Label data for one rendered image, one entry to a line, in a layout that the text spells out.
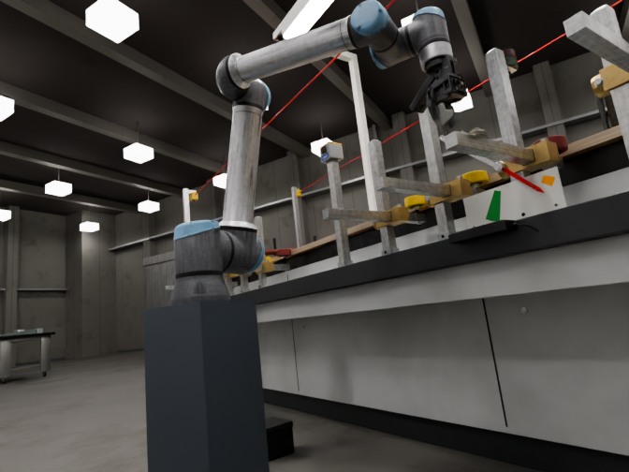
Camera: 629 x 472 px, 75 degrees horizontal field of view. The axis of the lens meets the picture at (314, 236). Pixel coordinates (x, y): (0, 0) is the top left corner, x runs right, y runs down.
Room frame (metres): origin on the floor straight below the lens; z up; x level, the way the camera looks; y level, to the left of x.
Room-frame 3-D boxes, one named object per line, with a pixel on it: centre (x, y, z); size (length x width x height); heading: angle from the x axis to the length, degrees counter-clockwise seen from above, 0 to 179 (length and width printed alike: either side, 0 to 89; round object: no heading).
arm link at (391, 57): (1.12, -0.30, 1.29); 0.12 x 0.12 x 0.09; 59
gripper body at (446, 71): (1.06, -0.41, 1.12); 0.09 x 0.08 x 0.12; 34
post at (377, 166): (1.42, -0.26, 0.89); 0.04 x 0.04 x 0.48; 34
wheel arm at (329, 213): (1.35, -0.22, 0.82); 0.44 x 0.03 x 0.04; 124
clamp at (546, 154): (0.99, -0.55, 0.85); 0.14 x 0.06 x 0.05; 34
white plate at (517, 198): (1.02, -0.50, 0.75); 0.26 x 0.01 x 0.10; 34
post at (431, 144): (1.21, -0.40, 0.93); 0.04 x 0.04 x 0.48; 34
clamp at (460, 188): (1.20, -0.41, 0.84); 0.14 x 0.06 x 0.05; 34
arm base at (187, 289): (1.34, 0.39, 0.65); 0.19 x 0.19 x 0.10
